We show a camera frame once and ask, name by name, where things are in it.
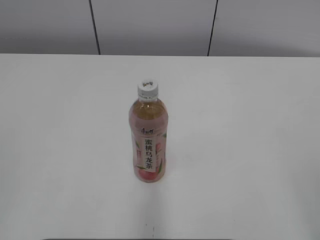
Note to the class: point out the peach oolong tea bottle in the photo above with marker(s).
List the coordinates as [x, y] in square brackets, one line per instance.
[148, 121]

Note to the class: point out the white bottle cap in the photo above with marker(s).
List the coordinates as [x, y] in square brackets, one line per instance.
[148, 88]

